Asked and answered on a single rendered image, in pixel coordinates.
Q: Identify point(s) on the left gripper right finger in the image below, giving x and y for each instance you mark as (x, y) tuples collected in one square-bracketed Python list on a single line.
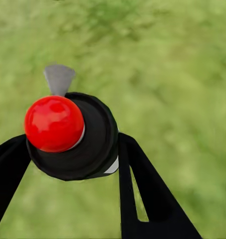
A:
[(166, 218)]

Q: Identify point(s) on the pesticide atomizer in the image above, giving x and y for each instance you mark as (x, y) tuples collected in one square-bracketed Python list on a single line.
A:
[(71, 136)]

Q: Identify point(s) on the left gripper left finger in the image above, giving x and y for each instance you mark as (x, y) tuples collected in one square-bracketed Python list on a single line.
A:
[(14, 160)]

